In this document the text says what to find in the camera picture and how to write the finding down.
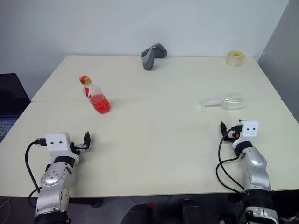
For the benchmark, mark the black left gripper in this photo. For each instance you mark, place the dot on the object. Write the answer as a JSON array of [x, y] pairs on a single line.
[[80, 147]]

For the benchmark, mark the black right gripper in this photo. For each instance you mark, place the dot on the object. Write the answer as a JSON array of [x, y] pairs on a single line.
[[236, 137]]

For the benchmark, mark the clear wine glass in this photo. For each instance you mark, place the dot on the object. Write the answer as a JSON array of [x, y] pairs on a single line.
[[233, 101]]

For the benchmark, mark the bottle with red liquid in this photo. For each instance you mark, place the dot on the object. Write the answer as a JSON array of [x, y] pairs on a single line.
[[99, 102]]

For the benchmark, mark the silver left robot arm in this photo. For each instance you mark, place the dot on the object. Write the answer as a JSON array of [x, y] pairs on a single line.
[[52, 179]]

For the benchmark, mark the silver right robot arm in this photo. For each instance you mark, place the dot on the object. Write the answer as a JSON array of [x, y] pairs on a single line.
[[255, 168]]

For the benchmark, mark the black table foot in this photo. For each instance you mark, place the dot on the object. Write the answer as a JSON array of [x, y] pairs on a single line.
[[95, 203]]

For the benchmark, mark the clear tape roll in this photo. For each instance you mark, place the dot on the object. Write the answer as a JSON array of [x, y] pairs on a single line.
[[234, 59]]

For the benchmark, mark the dark laptop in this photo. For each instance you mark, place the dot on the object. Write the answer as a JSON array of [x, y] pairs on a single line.
[[10, 100]]

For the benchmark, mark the narrow dark rounded shape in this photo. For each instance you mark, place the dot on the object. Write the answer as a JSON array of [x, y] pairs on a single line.
[[190, 211]]

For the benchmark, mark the wide dark rounded shape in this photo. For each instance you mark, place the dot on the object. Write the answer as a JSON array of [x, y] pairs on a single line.
[[137, 214]]

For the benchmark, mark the small red object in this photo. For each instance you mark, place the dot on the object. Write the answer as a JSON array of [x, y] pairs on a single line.
[[150, 205]]

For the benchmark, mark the grey curved plastic object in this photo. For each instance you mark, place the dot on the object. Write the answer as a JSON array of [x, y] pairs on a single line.
[[149, 58]]

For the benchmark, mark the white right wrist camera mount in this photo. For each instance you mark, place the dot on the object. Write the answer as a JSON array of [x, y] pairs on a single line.
[[250, 130]]

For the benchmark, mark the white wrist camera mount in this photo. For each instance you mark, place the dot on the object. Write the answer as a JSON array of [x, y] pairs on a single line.
[[57, 143], [250, 130]]

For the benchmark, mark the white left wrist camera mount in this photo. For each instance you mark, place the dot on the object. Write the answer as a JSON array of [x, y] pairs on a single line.
[[57, 143]]

